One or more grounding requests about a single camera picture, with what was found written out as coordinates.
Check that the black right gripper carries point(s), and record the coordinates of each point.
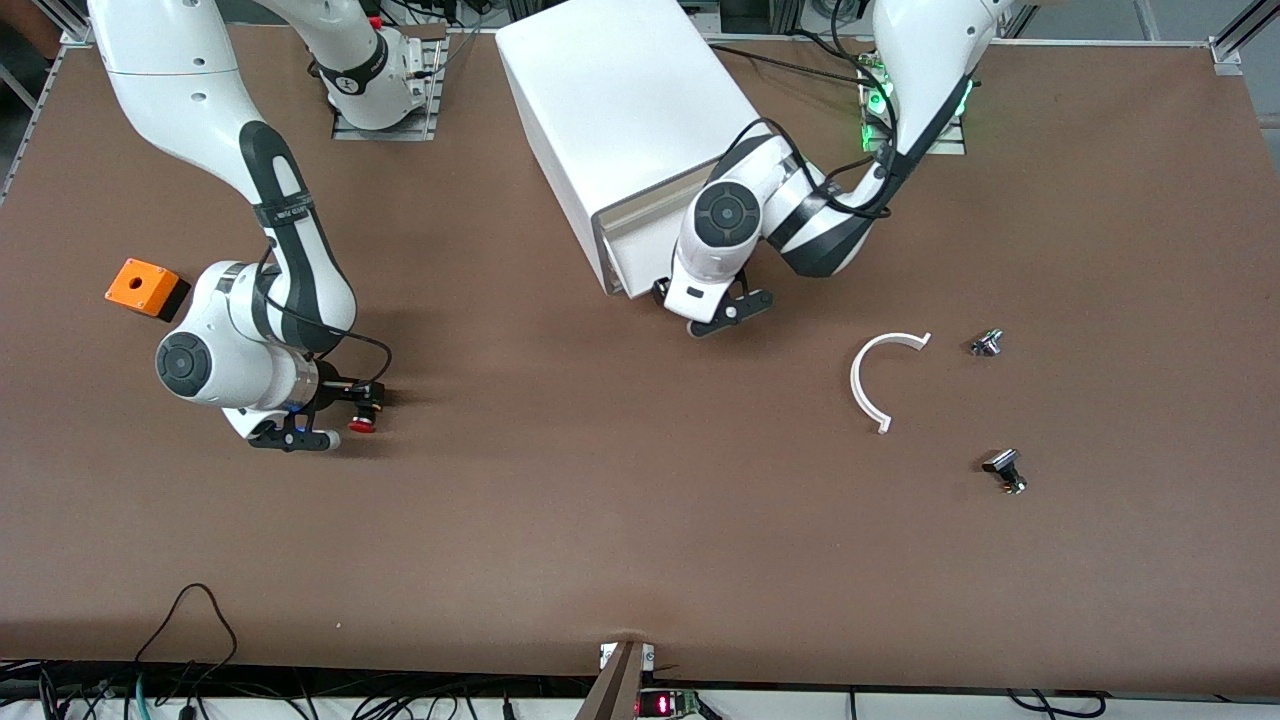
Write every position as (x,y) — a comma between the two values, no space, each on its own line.
(337,392)

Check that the red mushroom push button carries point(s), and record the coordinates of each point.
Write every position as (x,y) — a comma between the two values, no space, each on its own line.
(363,424)

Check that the white plastic tray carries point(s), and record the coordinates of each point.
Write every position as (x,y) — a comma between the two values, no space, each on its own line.
(645,240)

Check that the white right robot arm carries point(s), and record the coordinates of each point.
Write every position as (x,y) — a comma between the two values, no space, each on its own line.
(160,60)

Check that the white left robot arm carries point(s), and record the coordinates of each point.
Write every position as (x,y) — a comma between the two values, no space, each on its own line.
(930,50)

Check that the red LED device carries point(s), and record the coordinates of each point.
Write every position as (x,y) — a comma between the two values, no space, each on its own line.
(665,705)

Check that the white curved plastic bracket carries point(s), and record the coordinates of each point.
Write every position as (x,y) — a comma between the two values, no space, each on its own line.
(855,385)

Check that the orange button enclosure box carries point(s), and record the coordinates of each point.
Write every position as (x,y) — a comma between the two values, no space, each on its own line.
(140,285)

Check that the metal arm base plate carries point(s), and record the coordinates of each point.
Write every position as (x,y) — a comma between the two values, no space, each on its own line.
(945,145)
(380,134)

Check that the white mount bracket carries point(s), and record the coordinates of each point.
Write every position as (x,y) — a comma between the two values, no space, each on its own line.
(606,656)

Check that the black capped switch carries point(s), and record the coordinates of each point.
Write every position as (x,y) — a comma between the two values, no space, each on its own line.
(1000,462)

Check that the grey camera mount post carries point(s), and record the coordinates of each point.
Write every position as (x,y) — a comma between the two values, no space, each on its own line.
(615,690)

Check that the aluminium frame post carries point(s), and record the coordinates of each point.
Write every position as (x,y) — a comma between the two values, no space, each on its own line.
(75,33)
(1225,52)

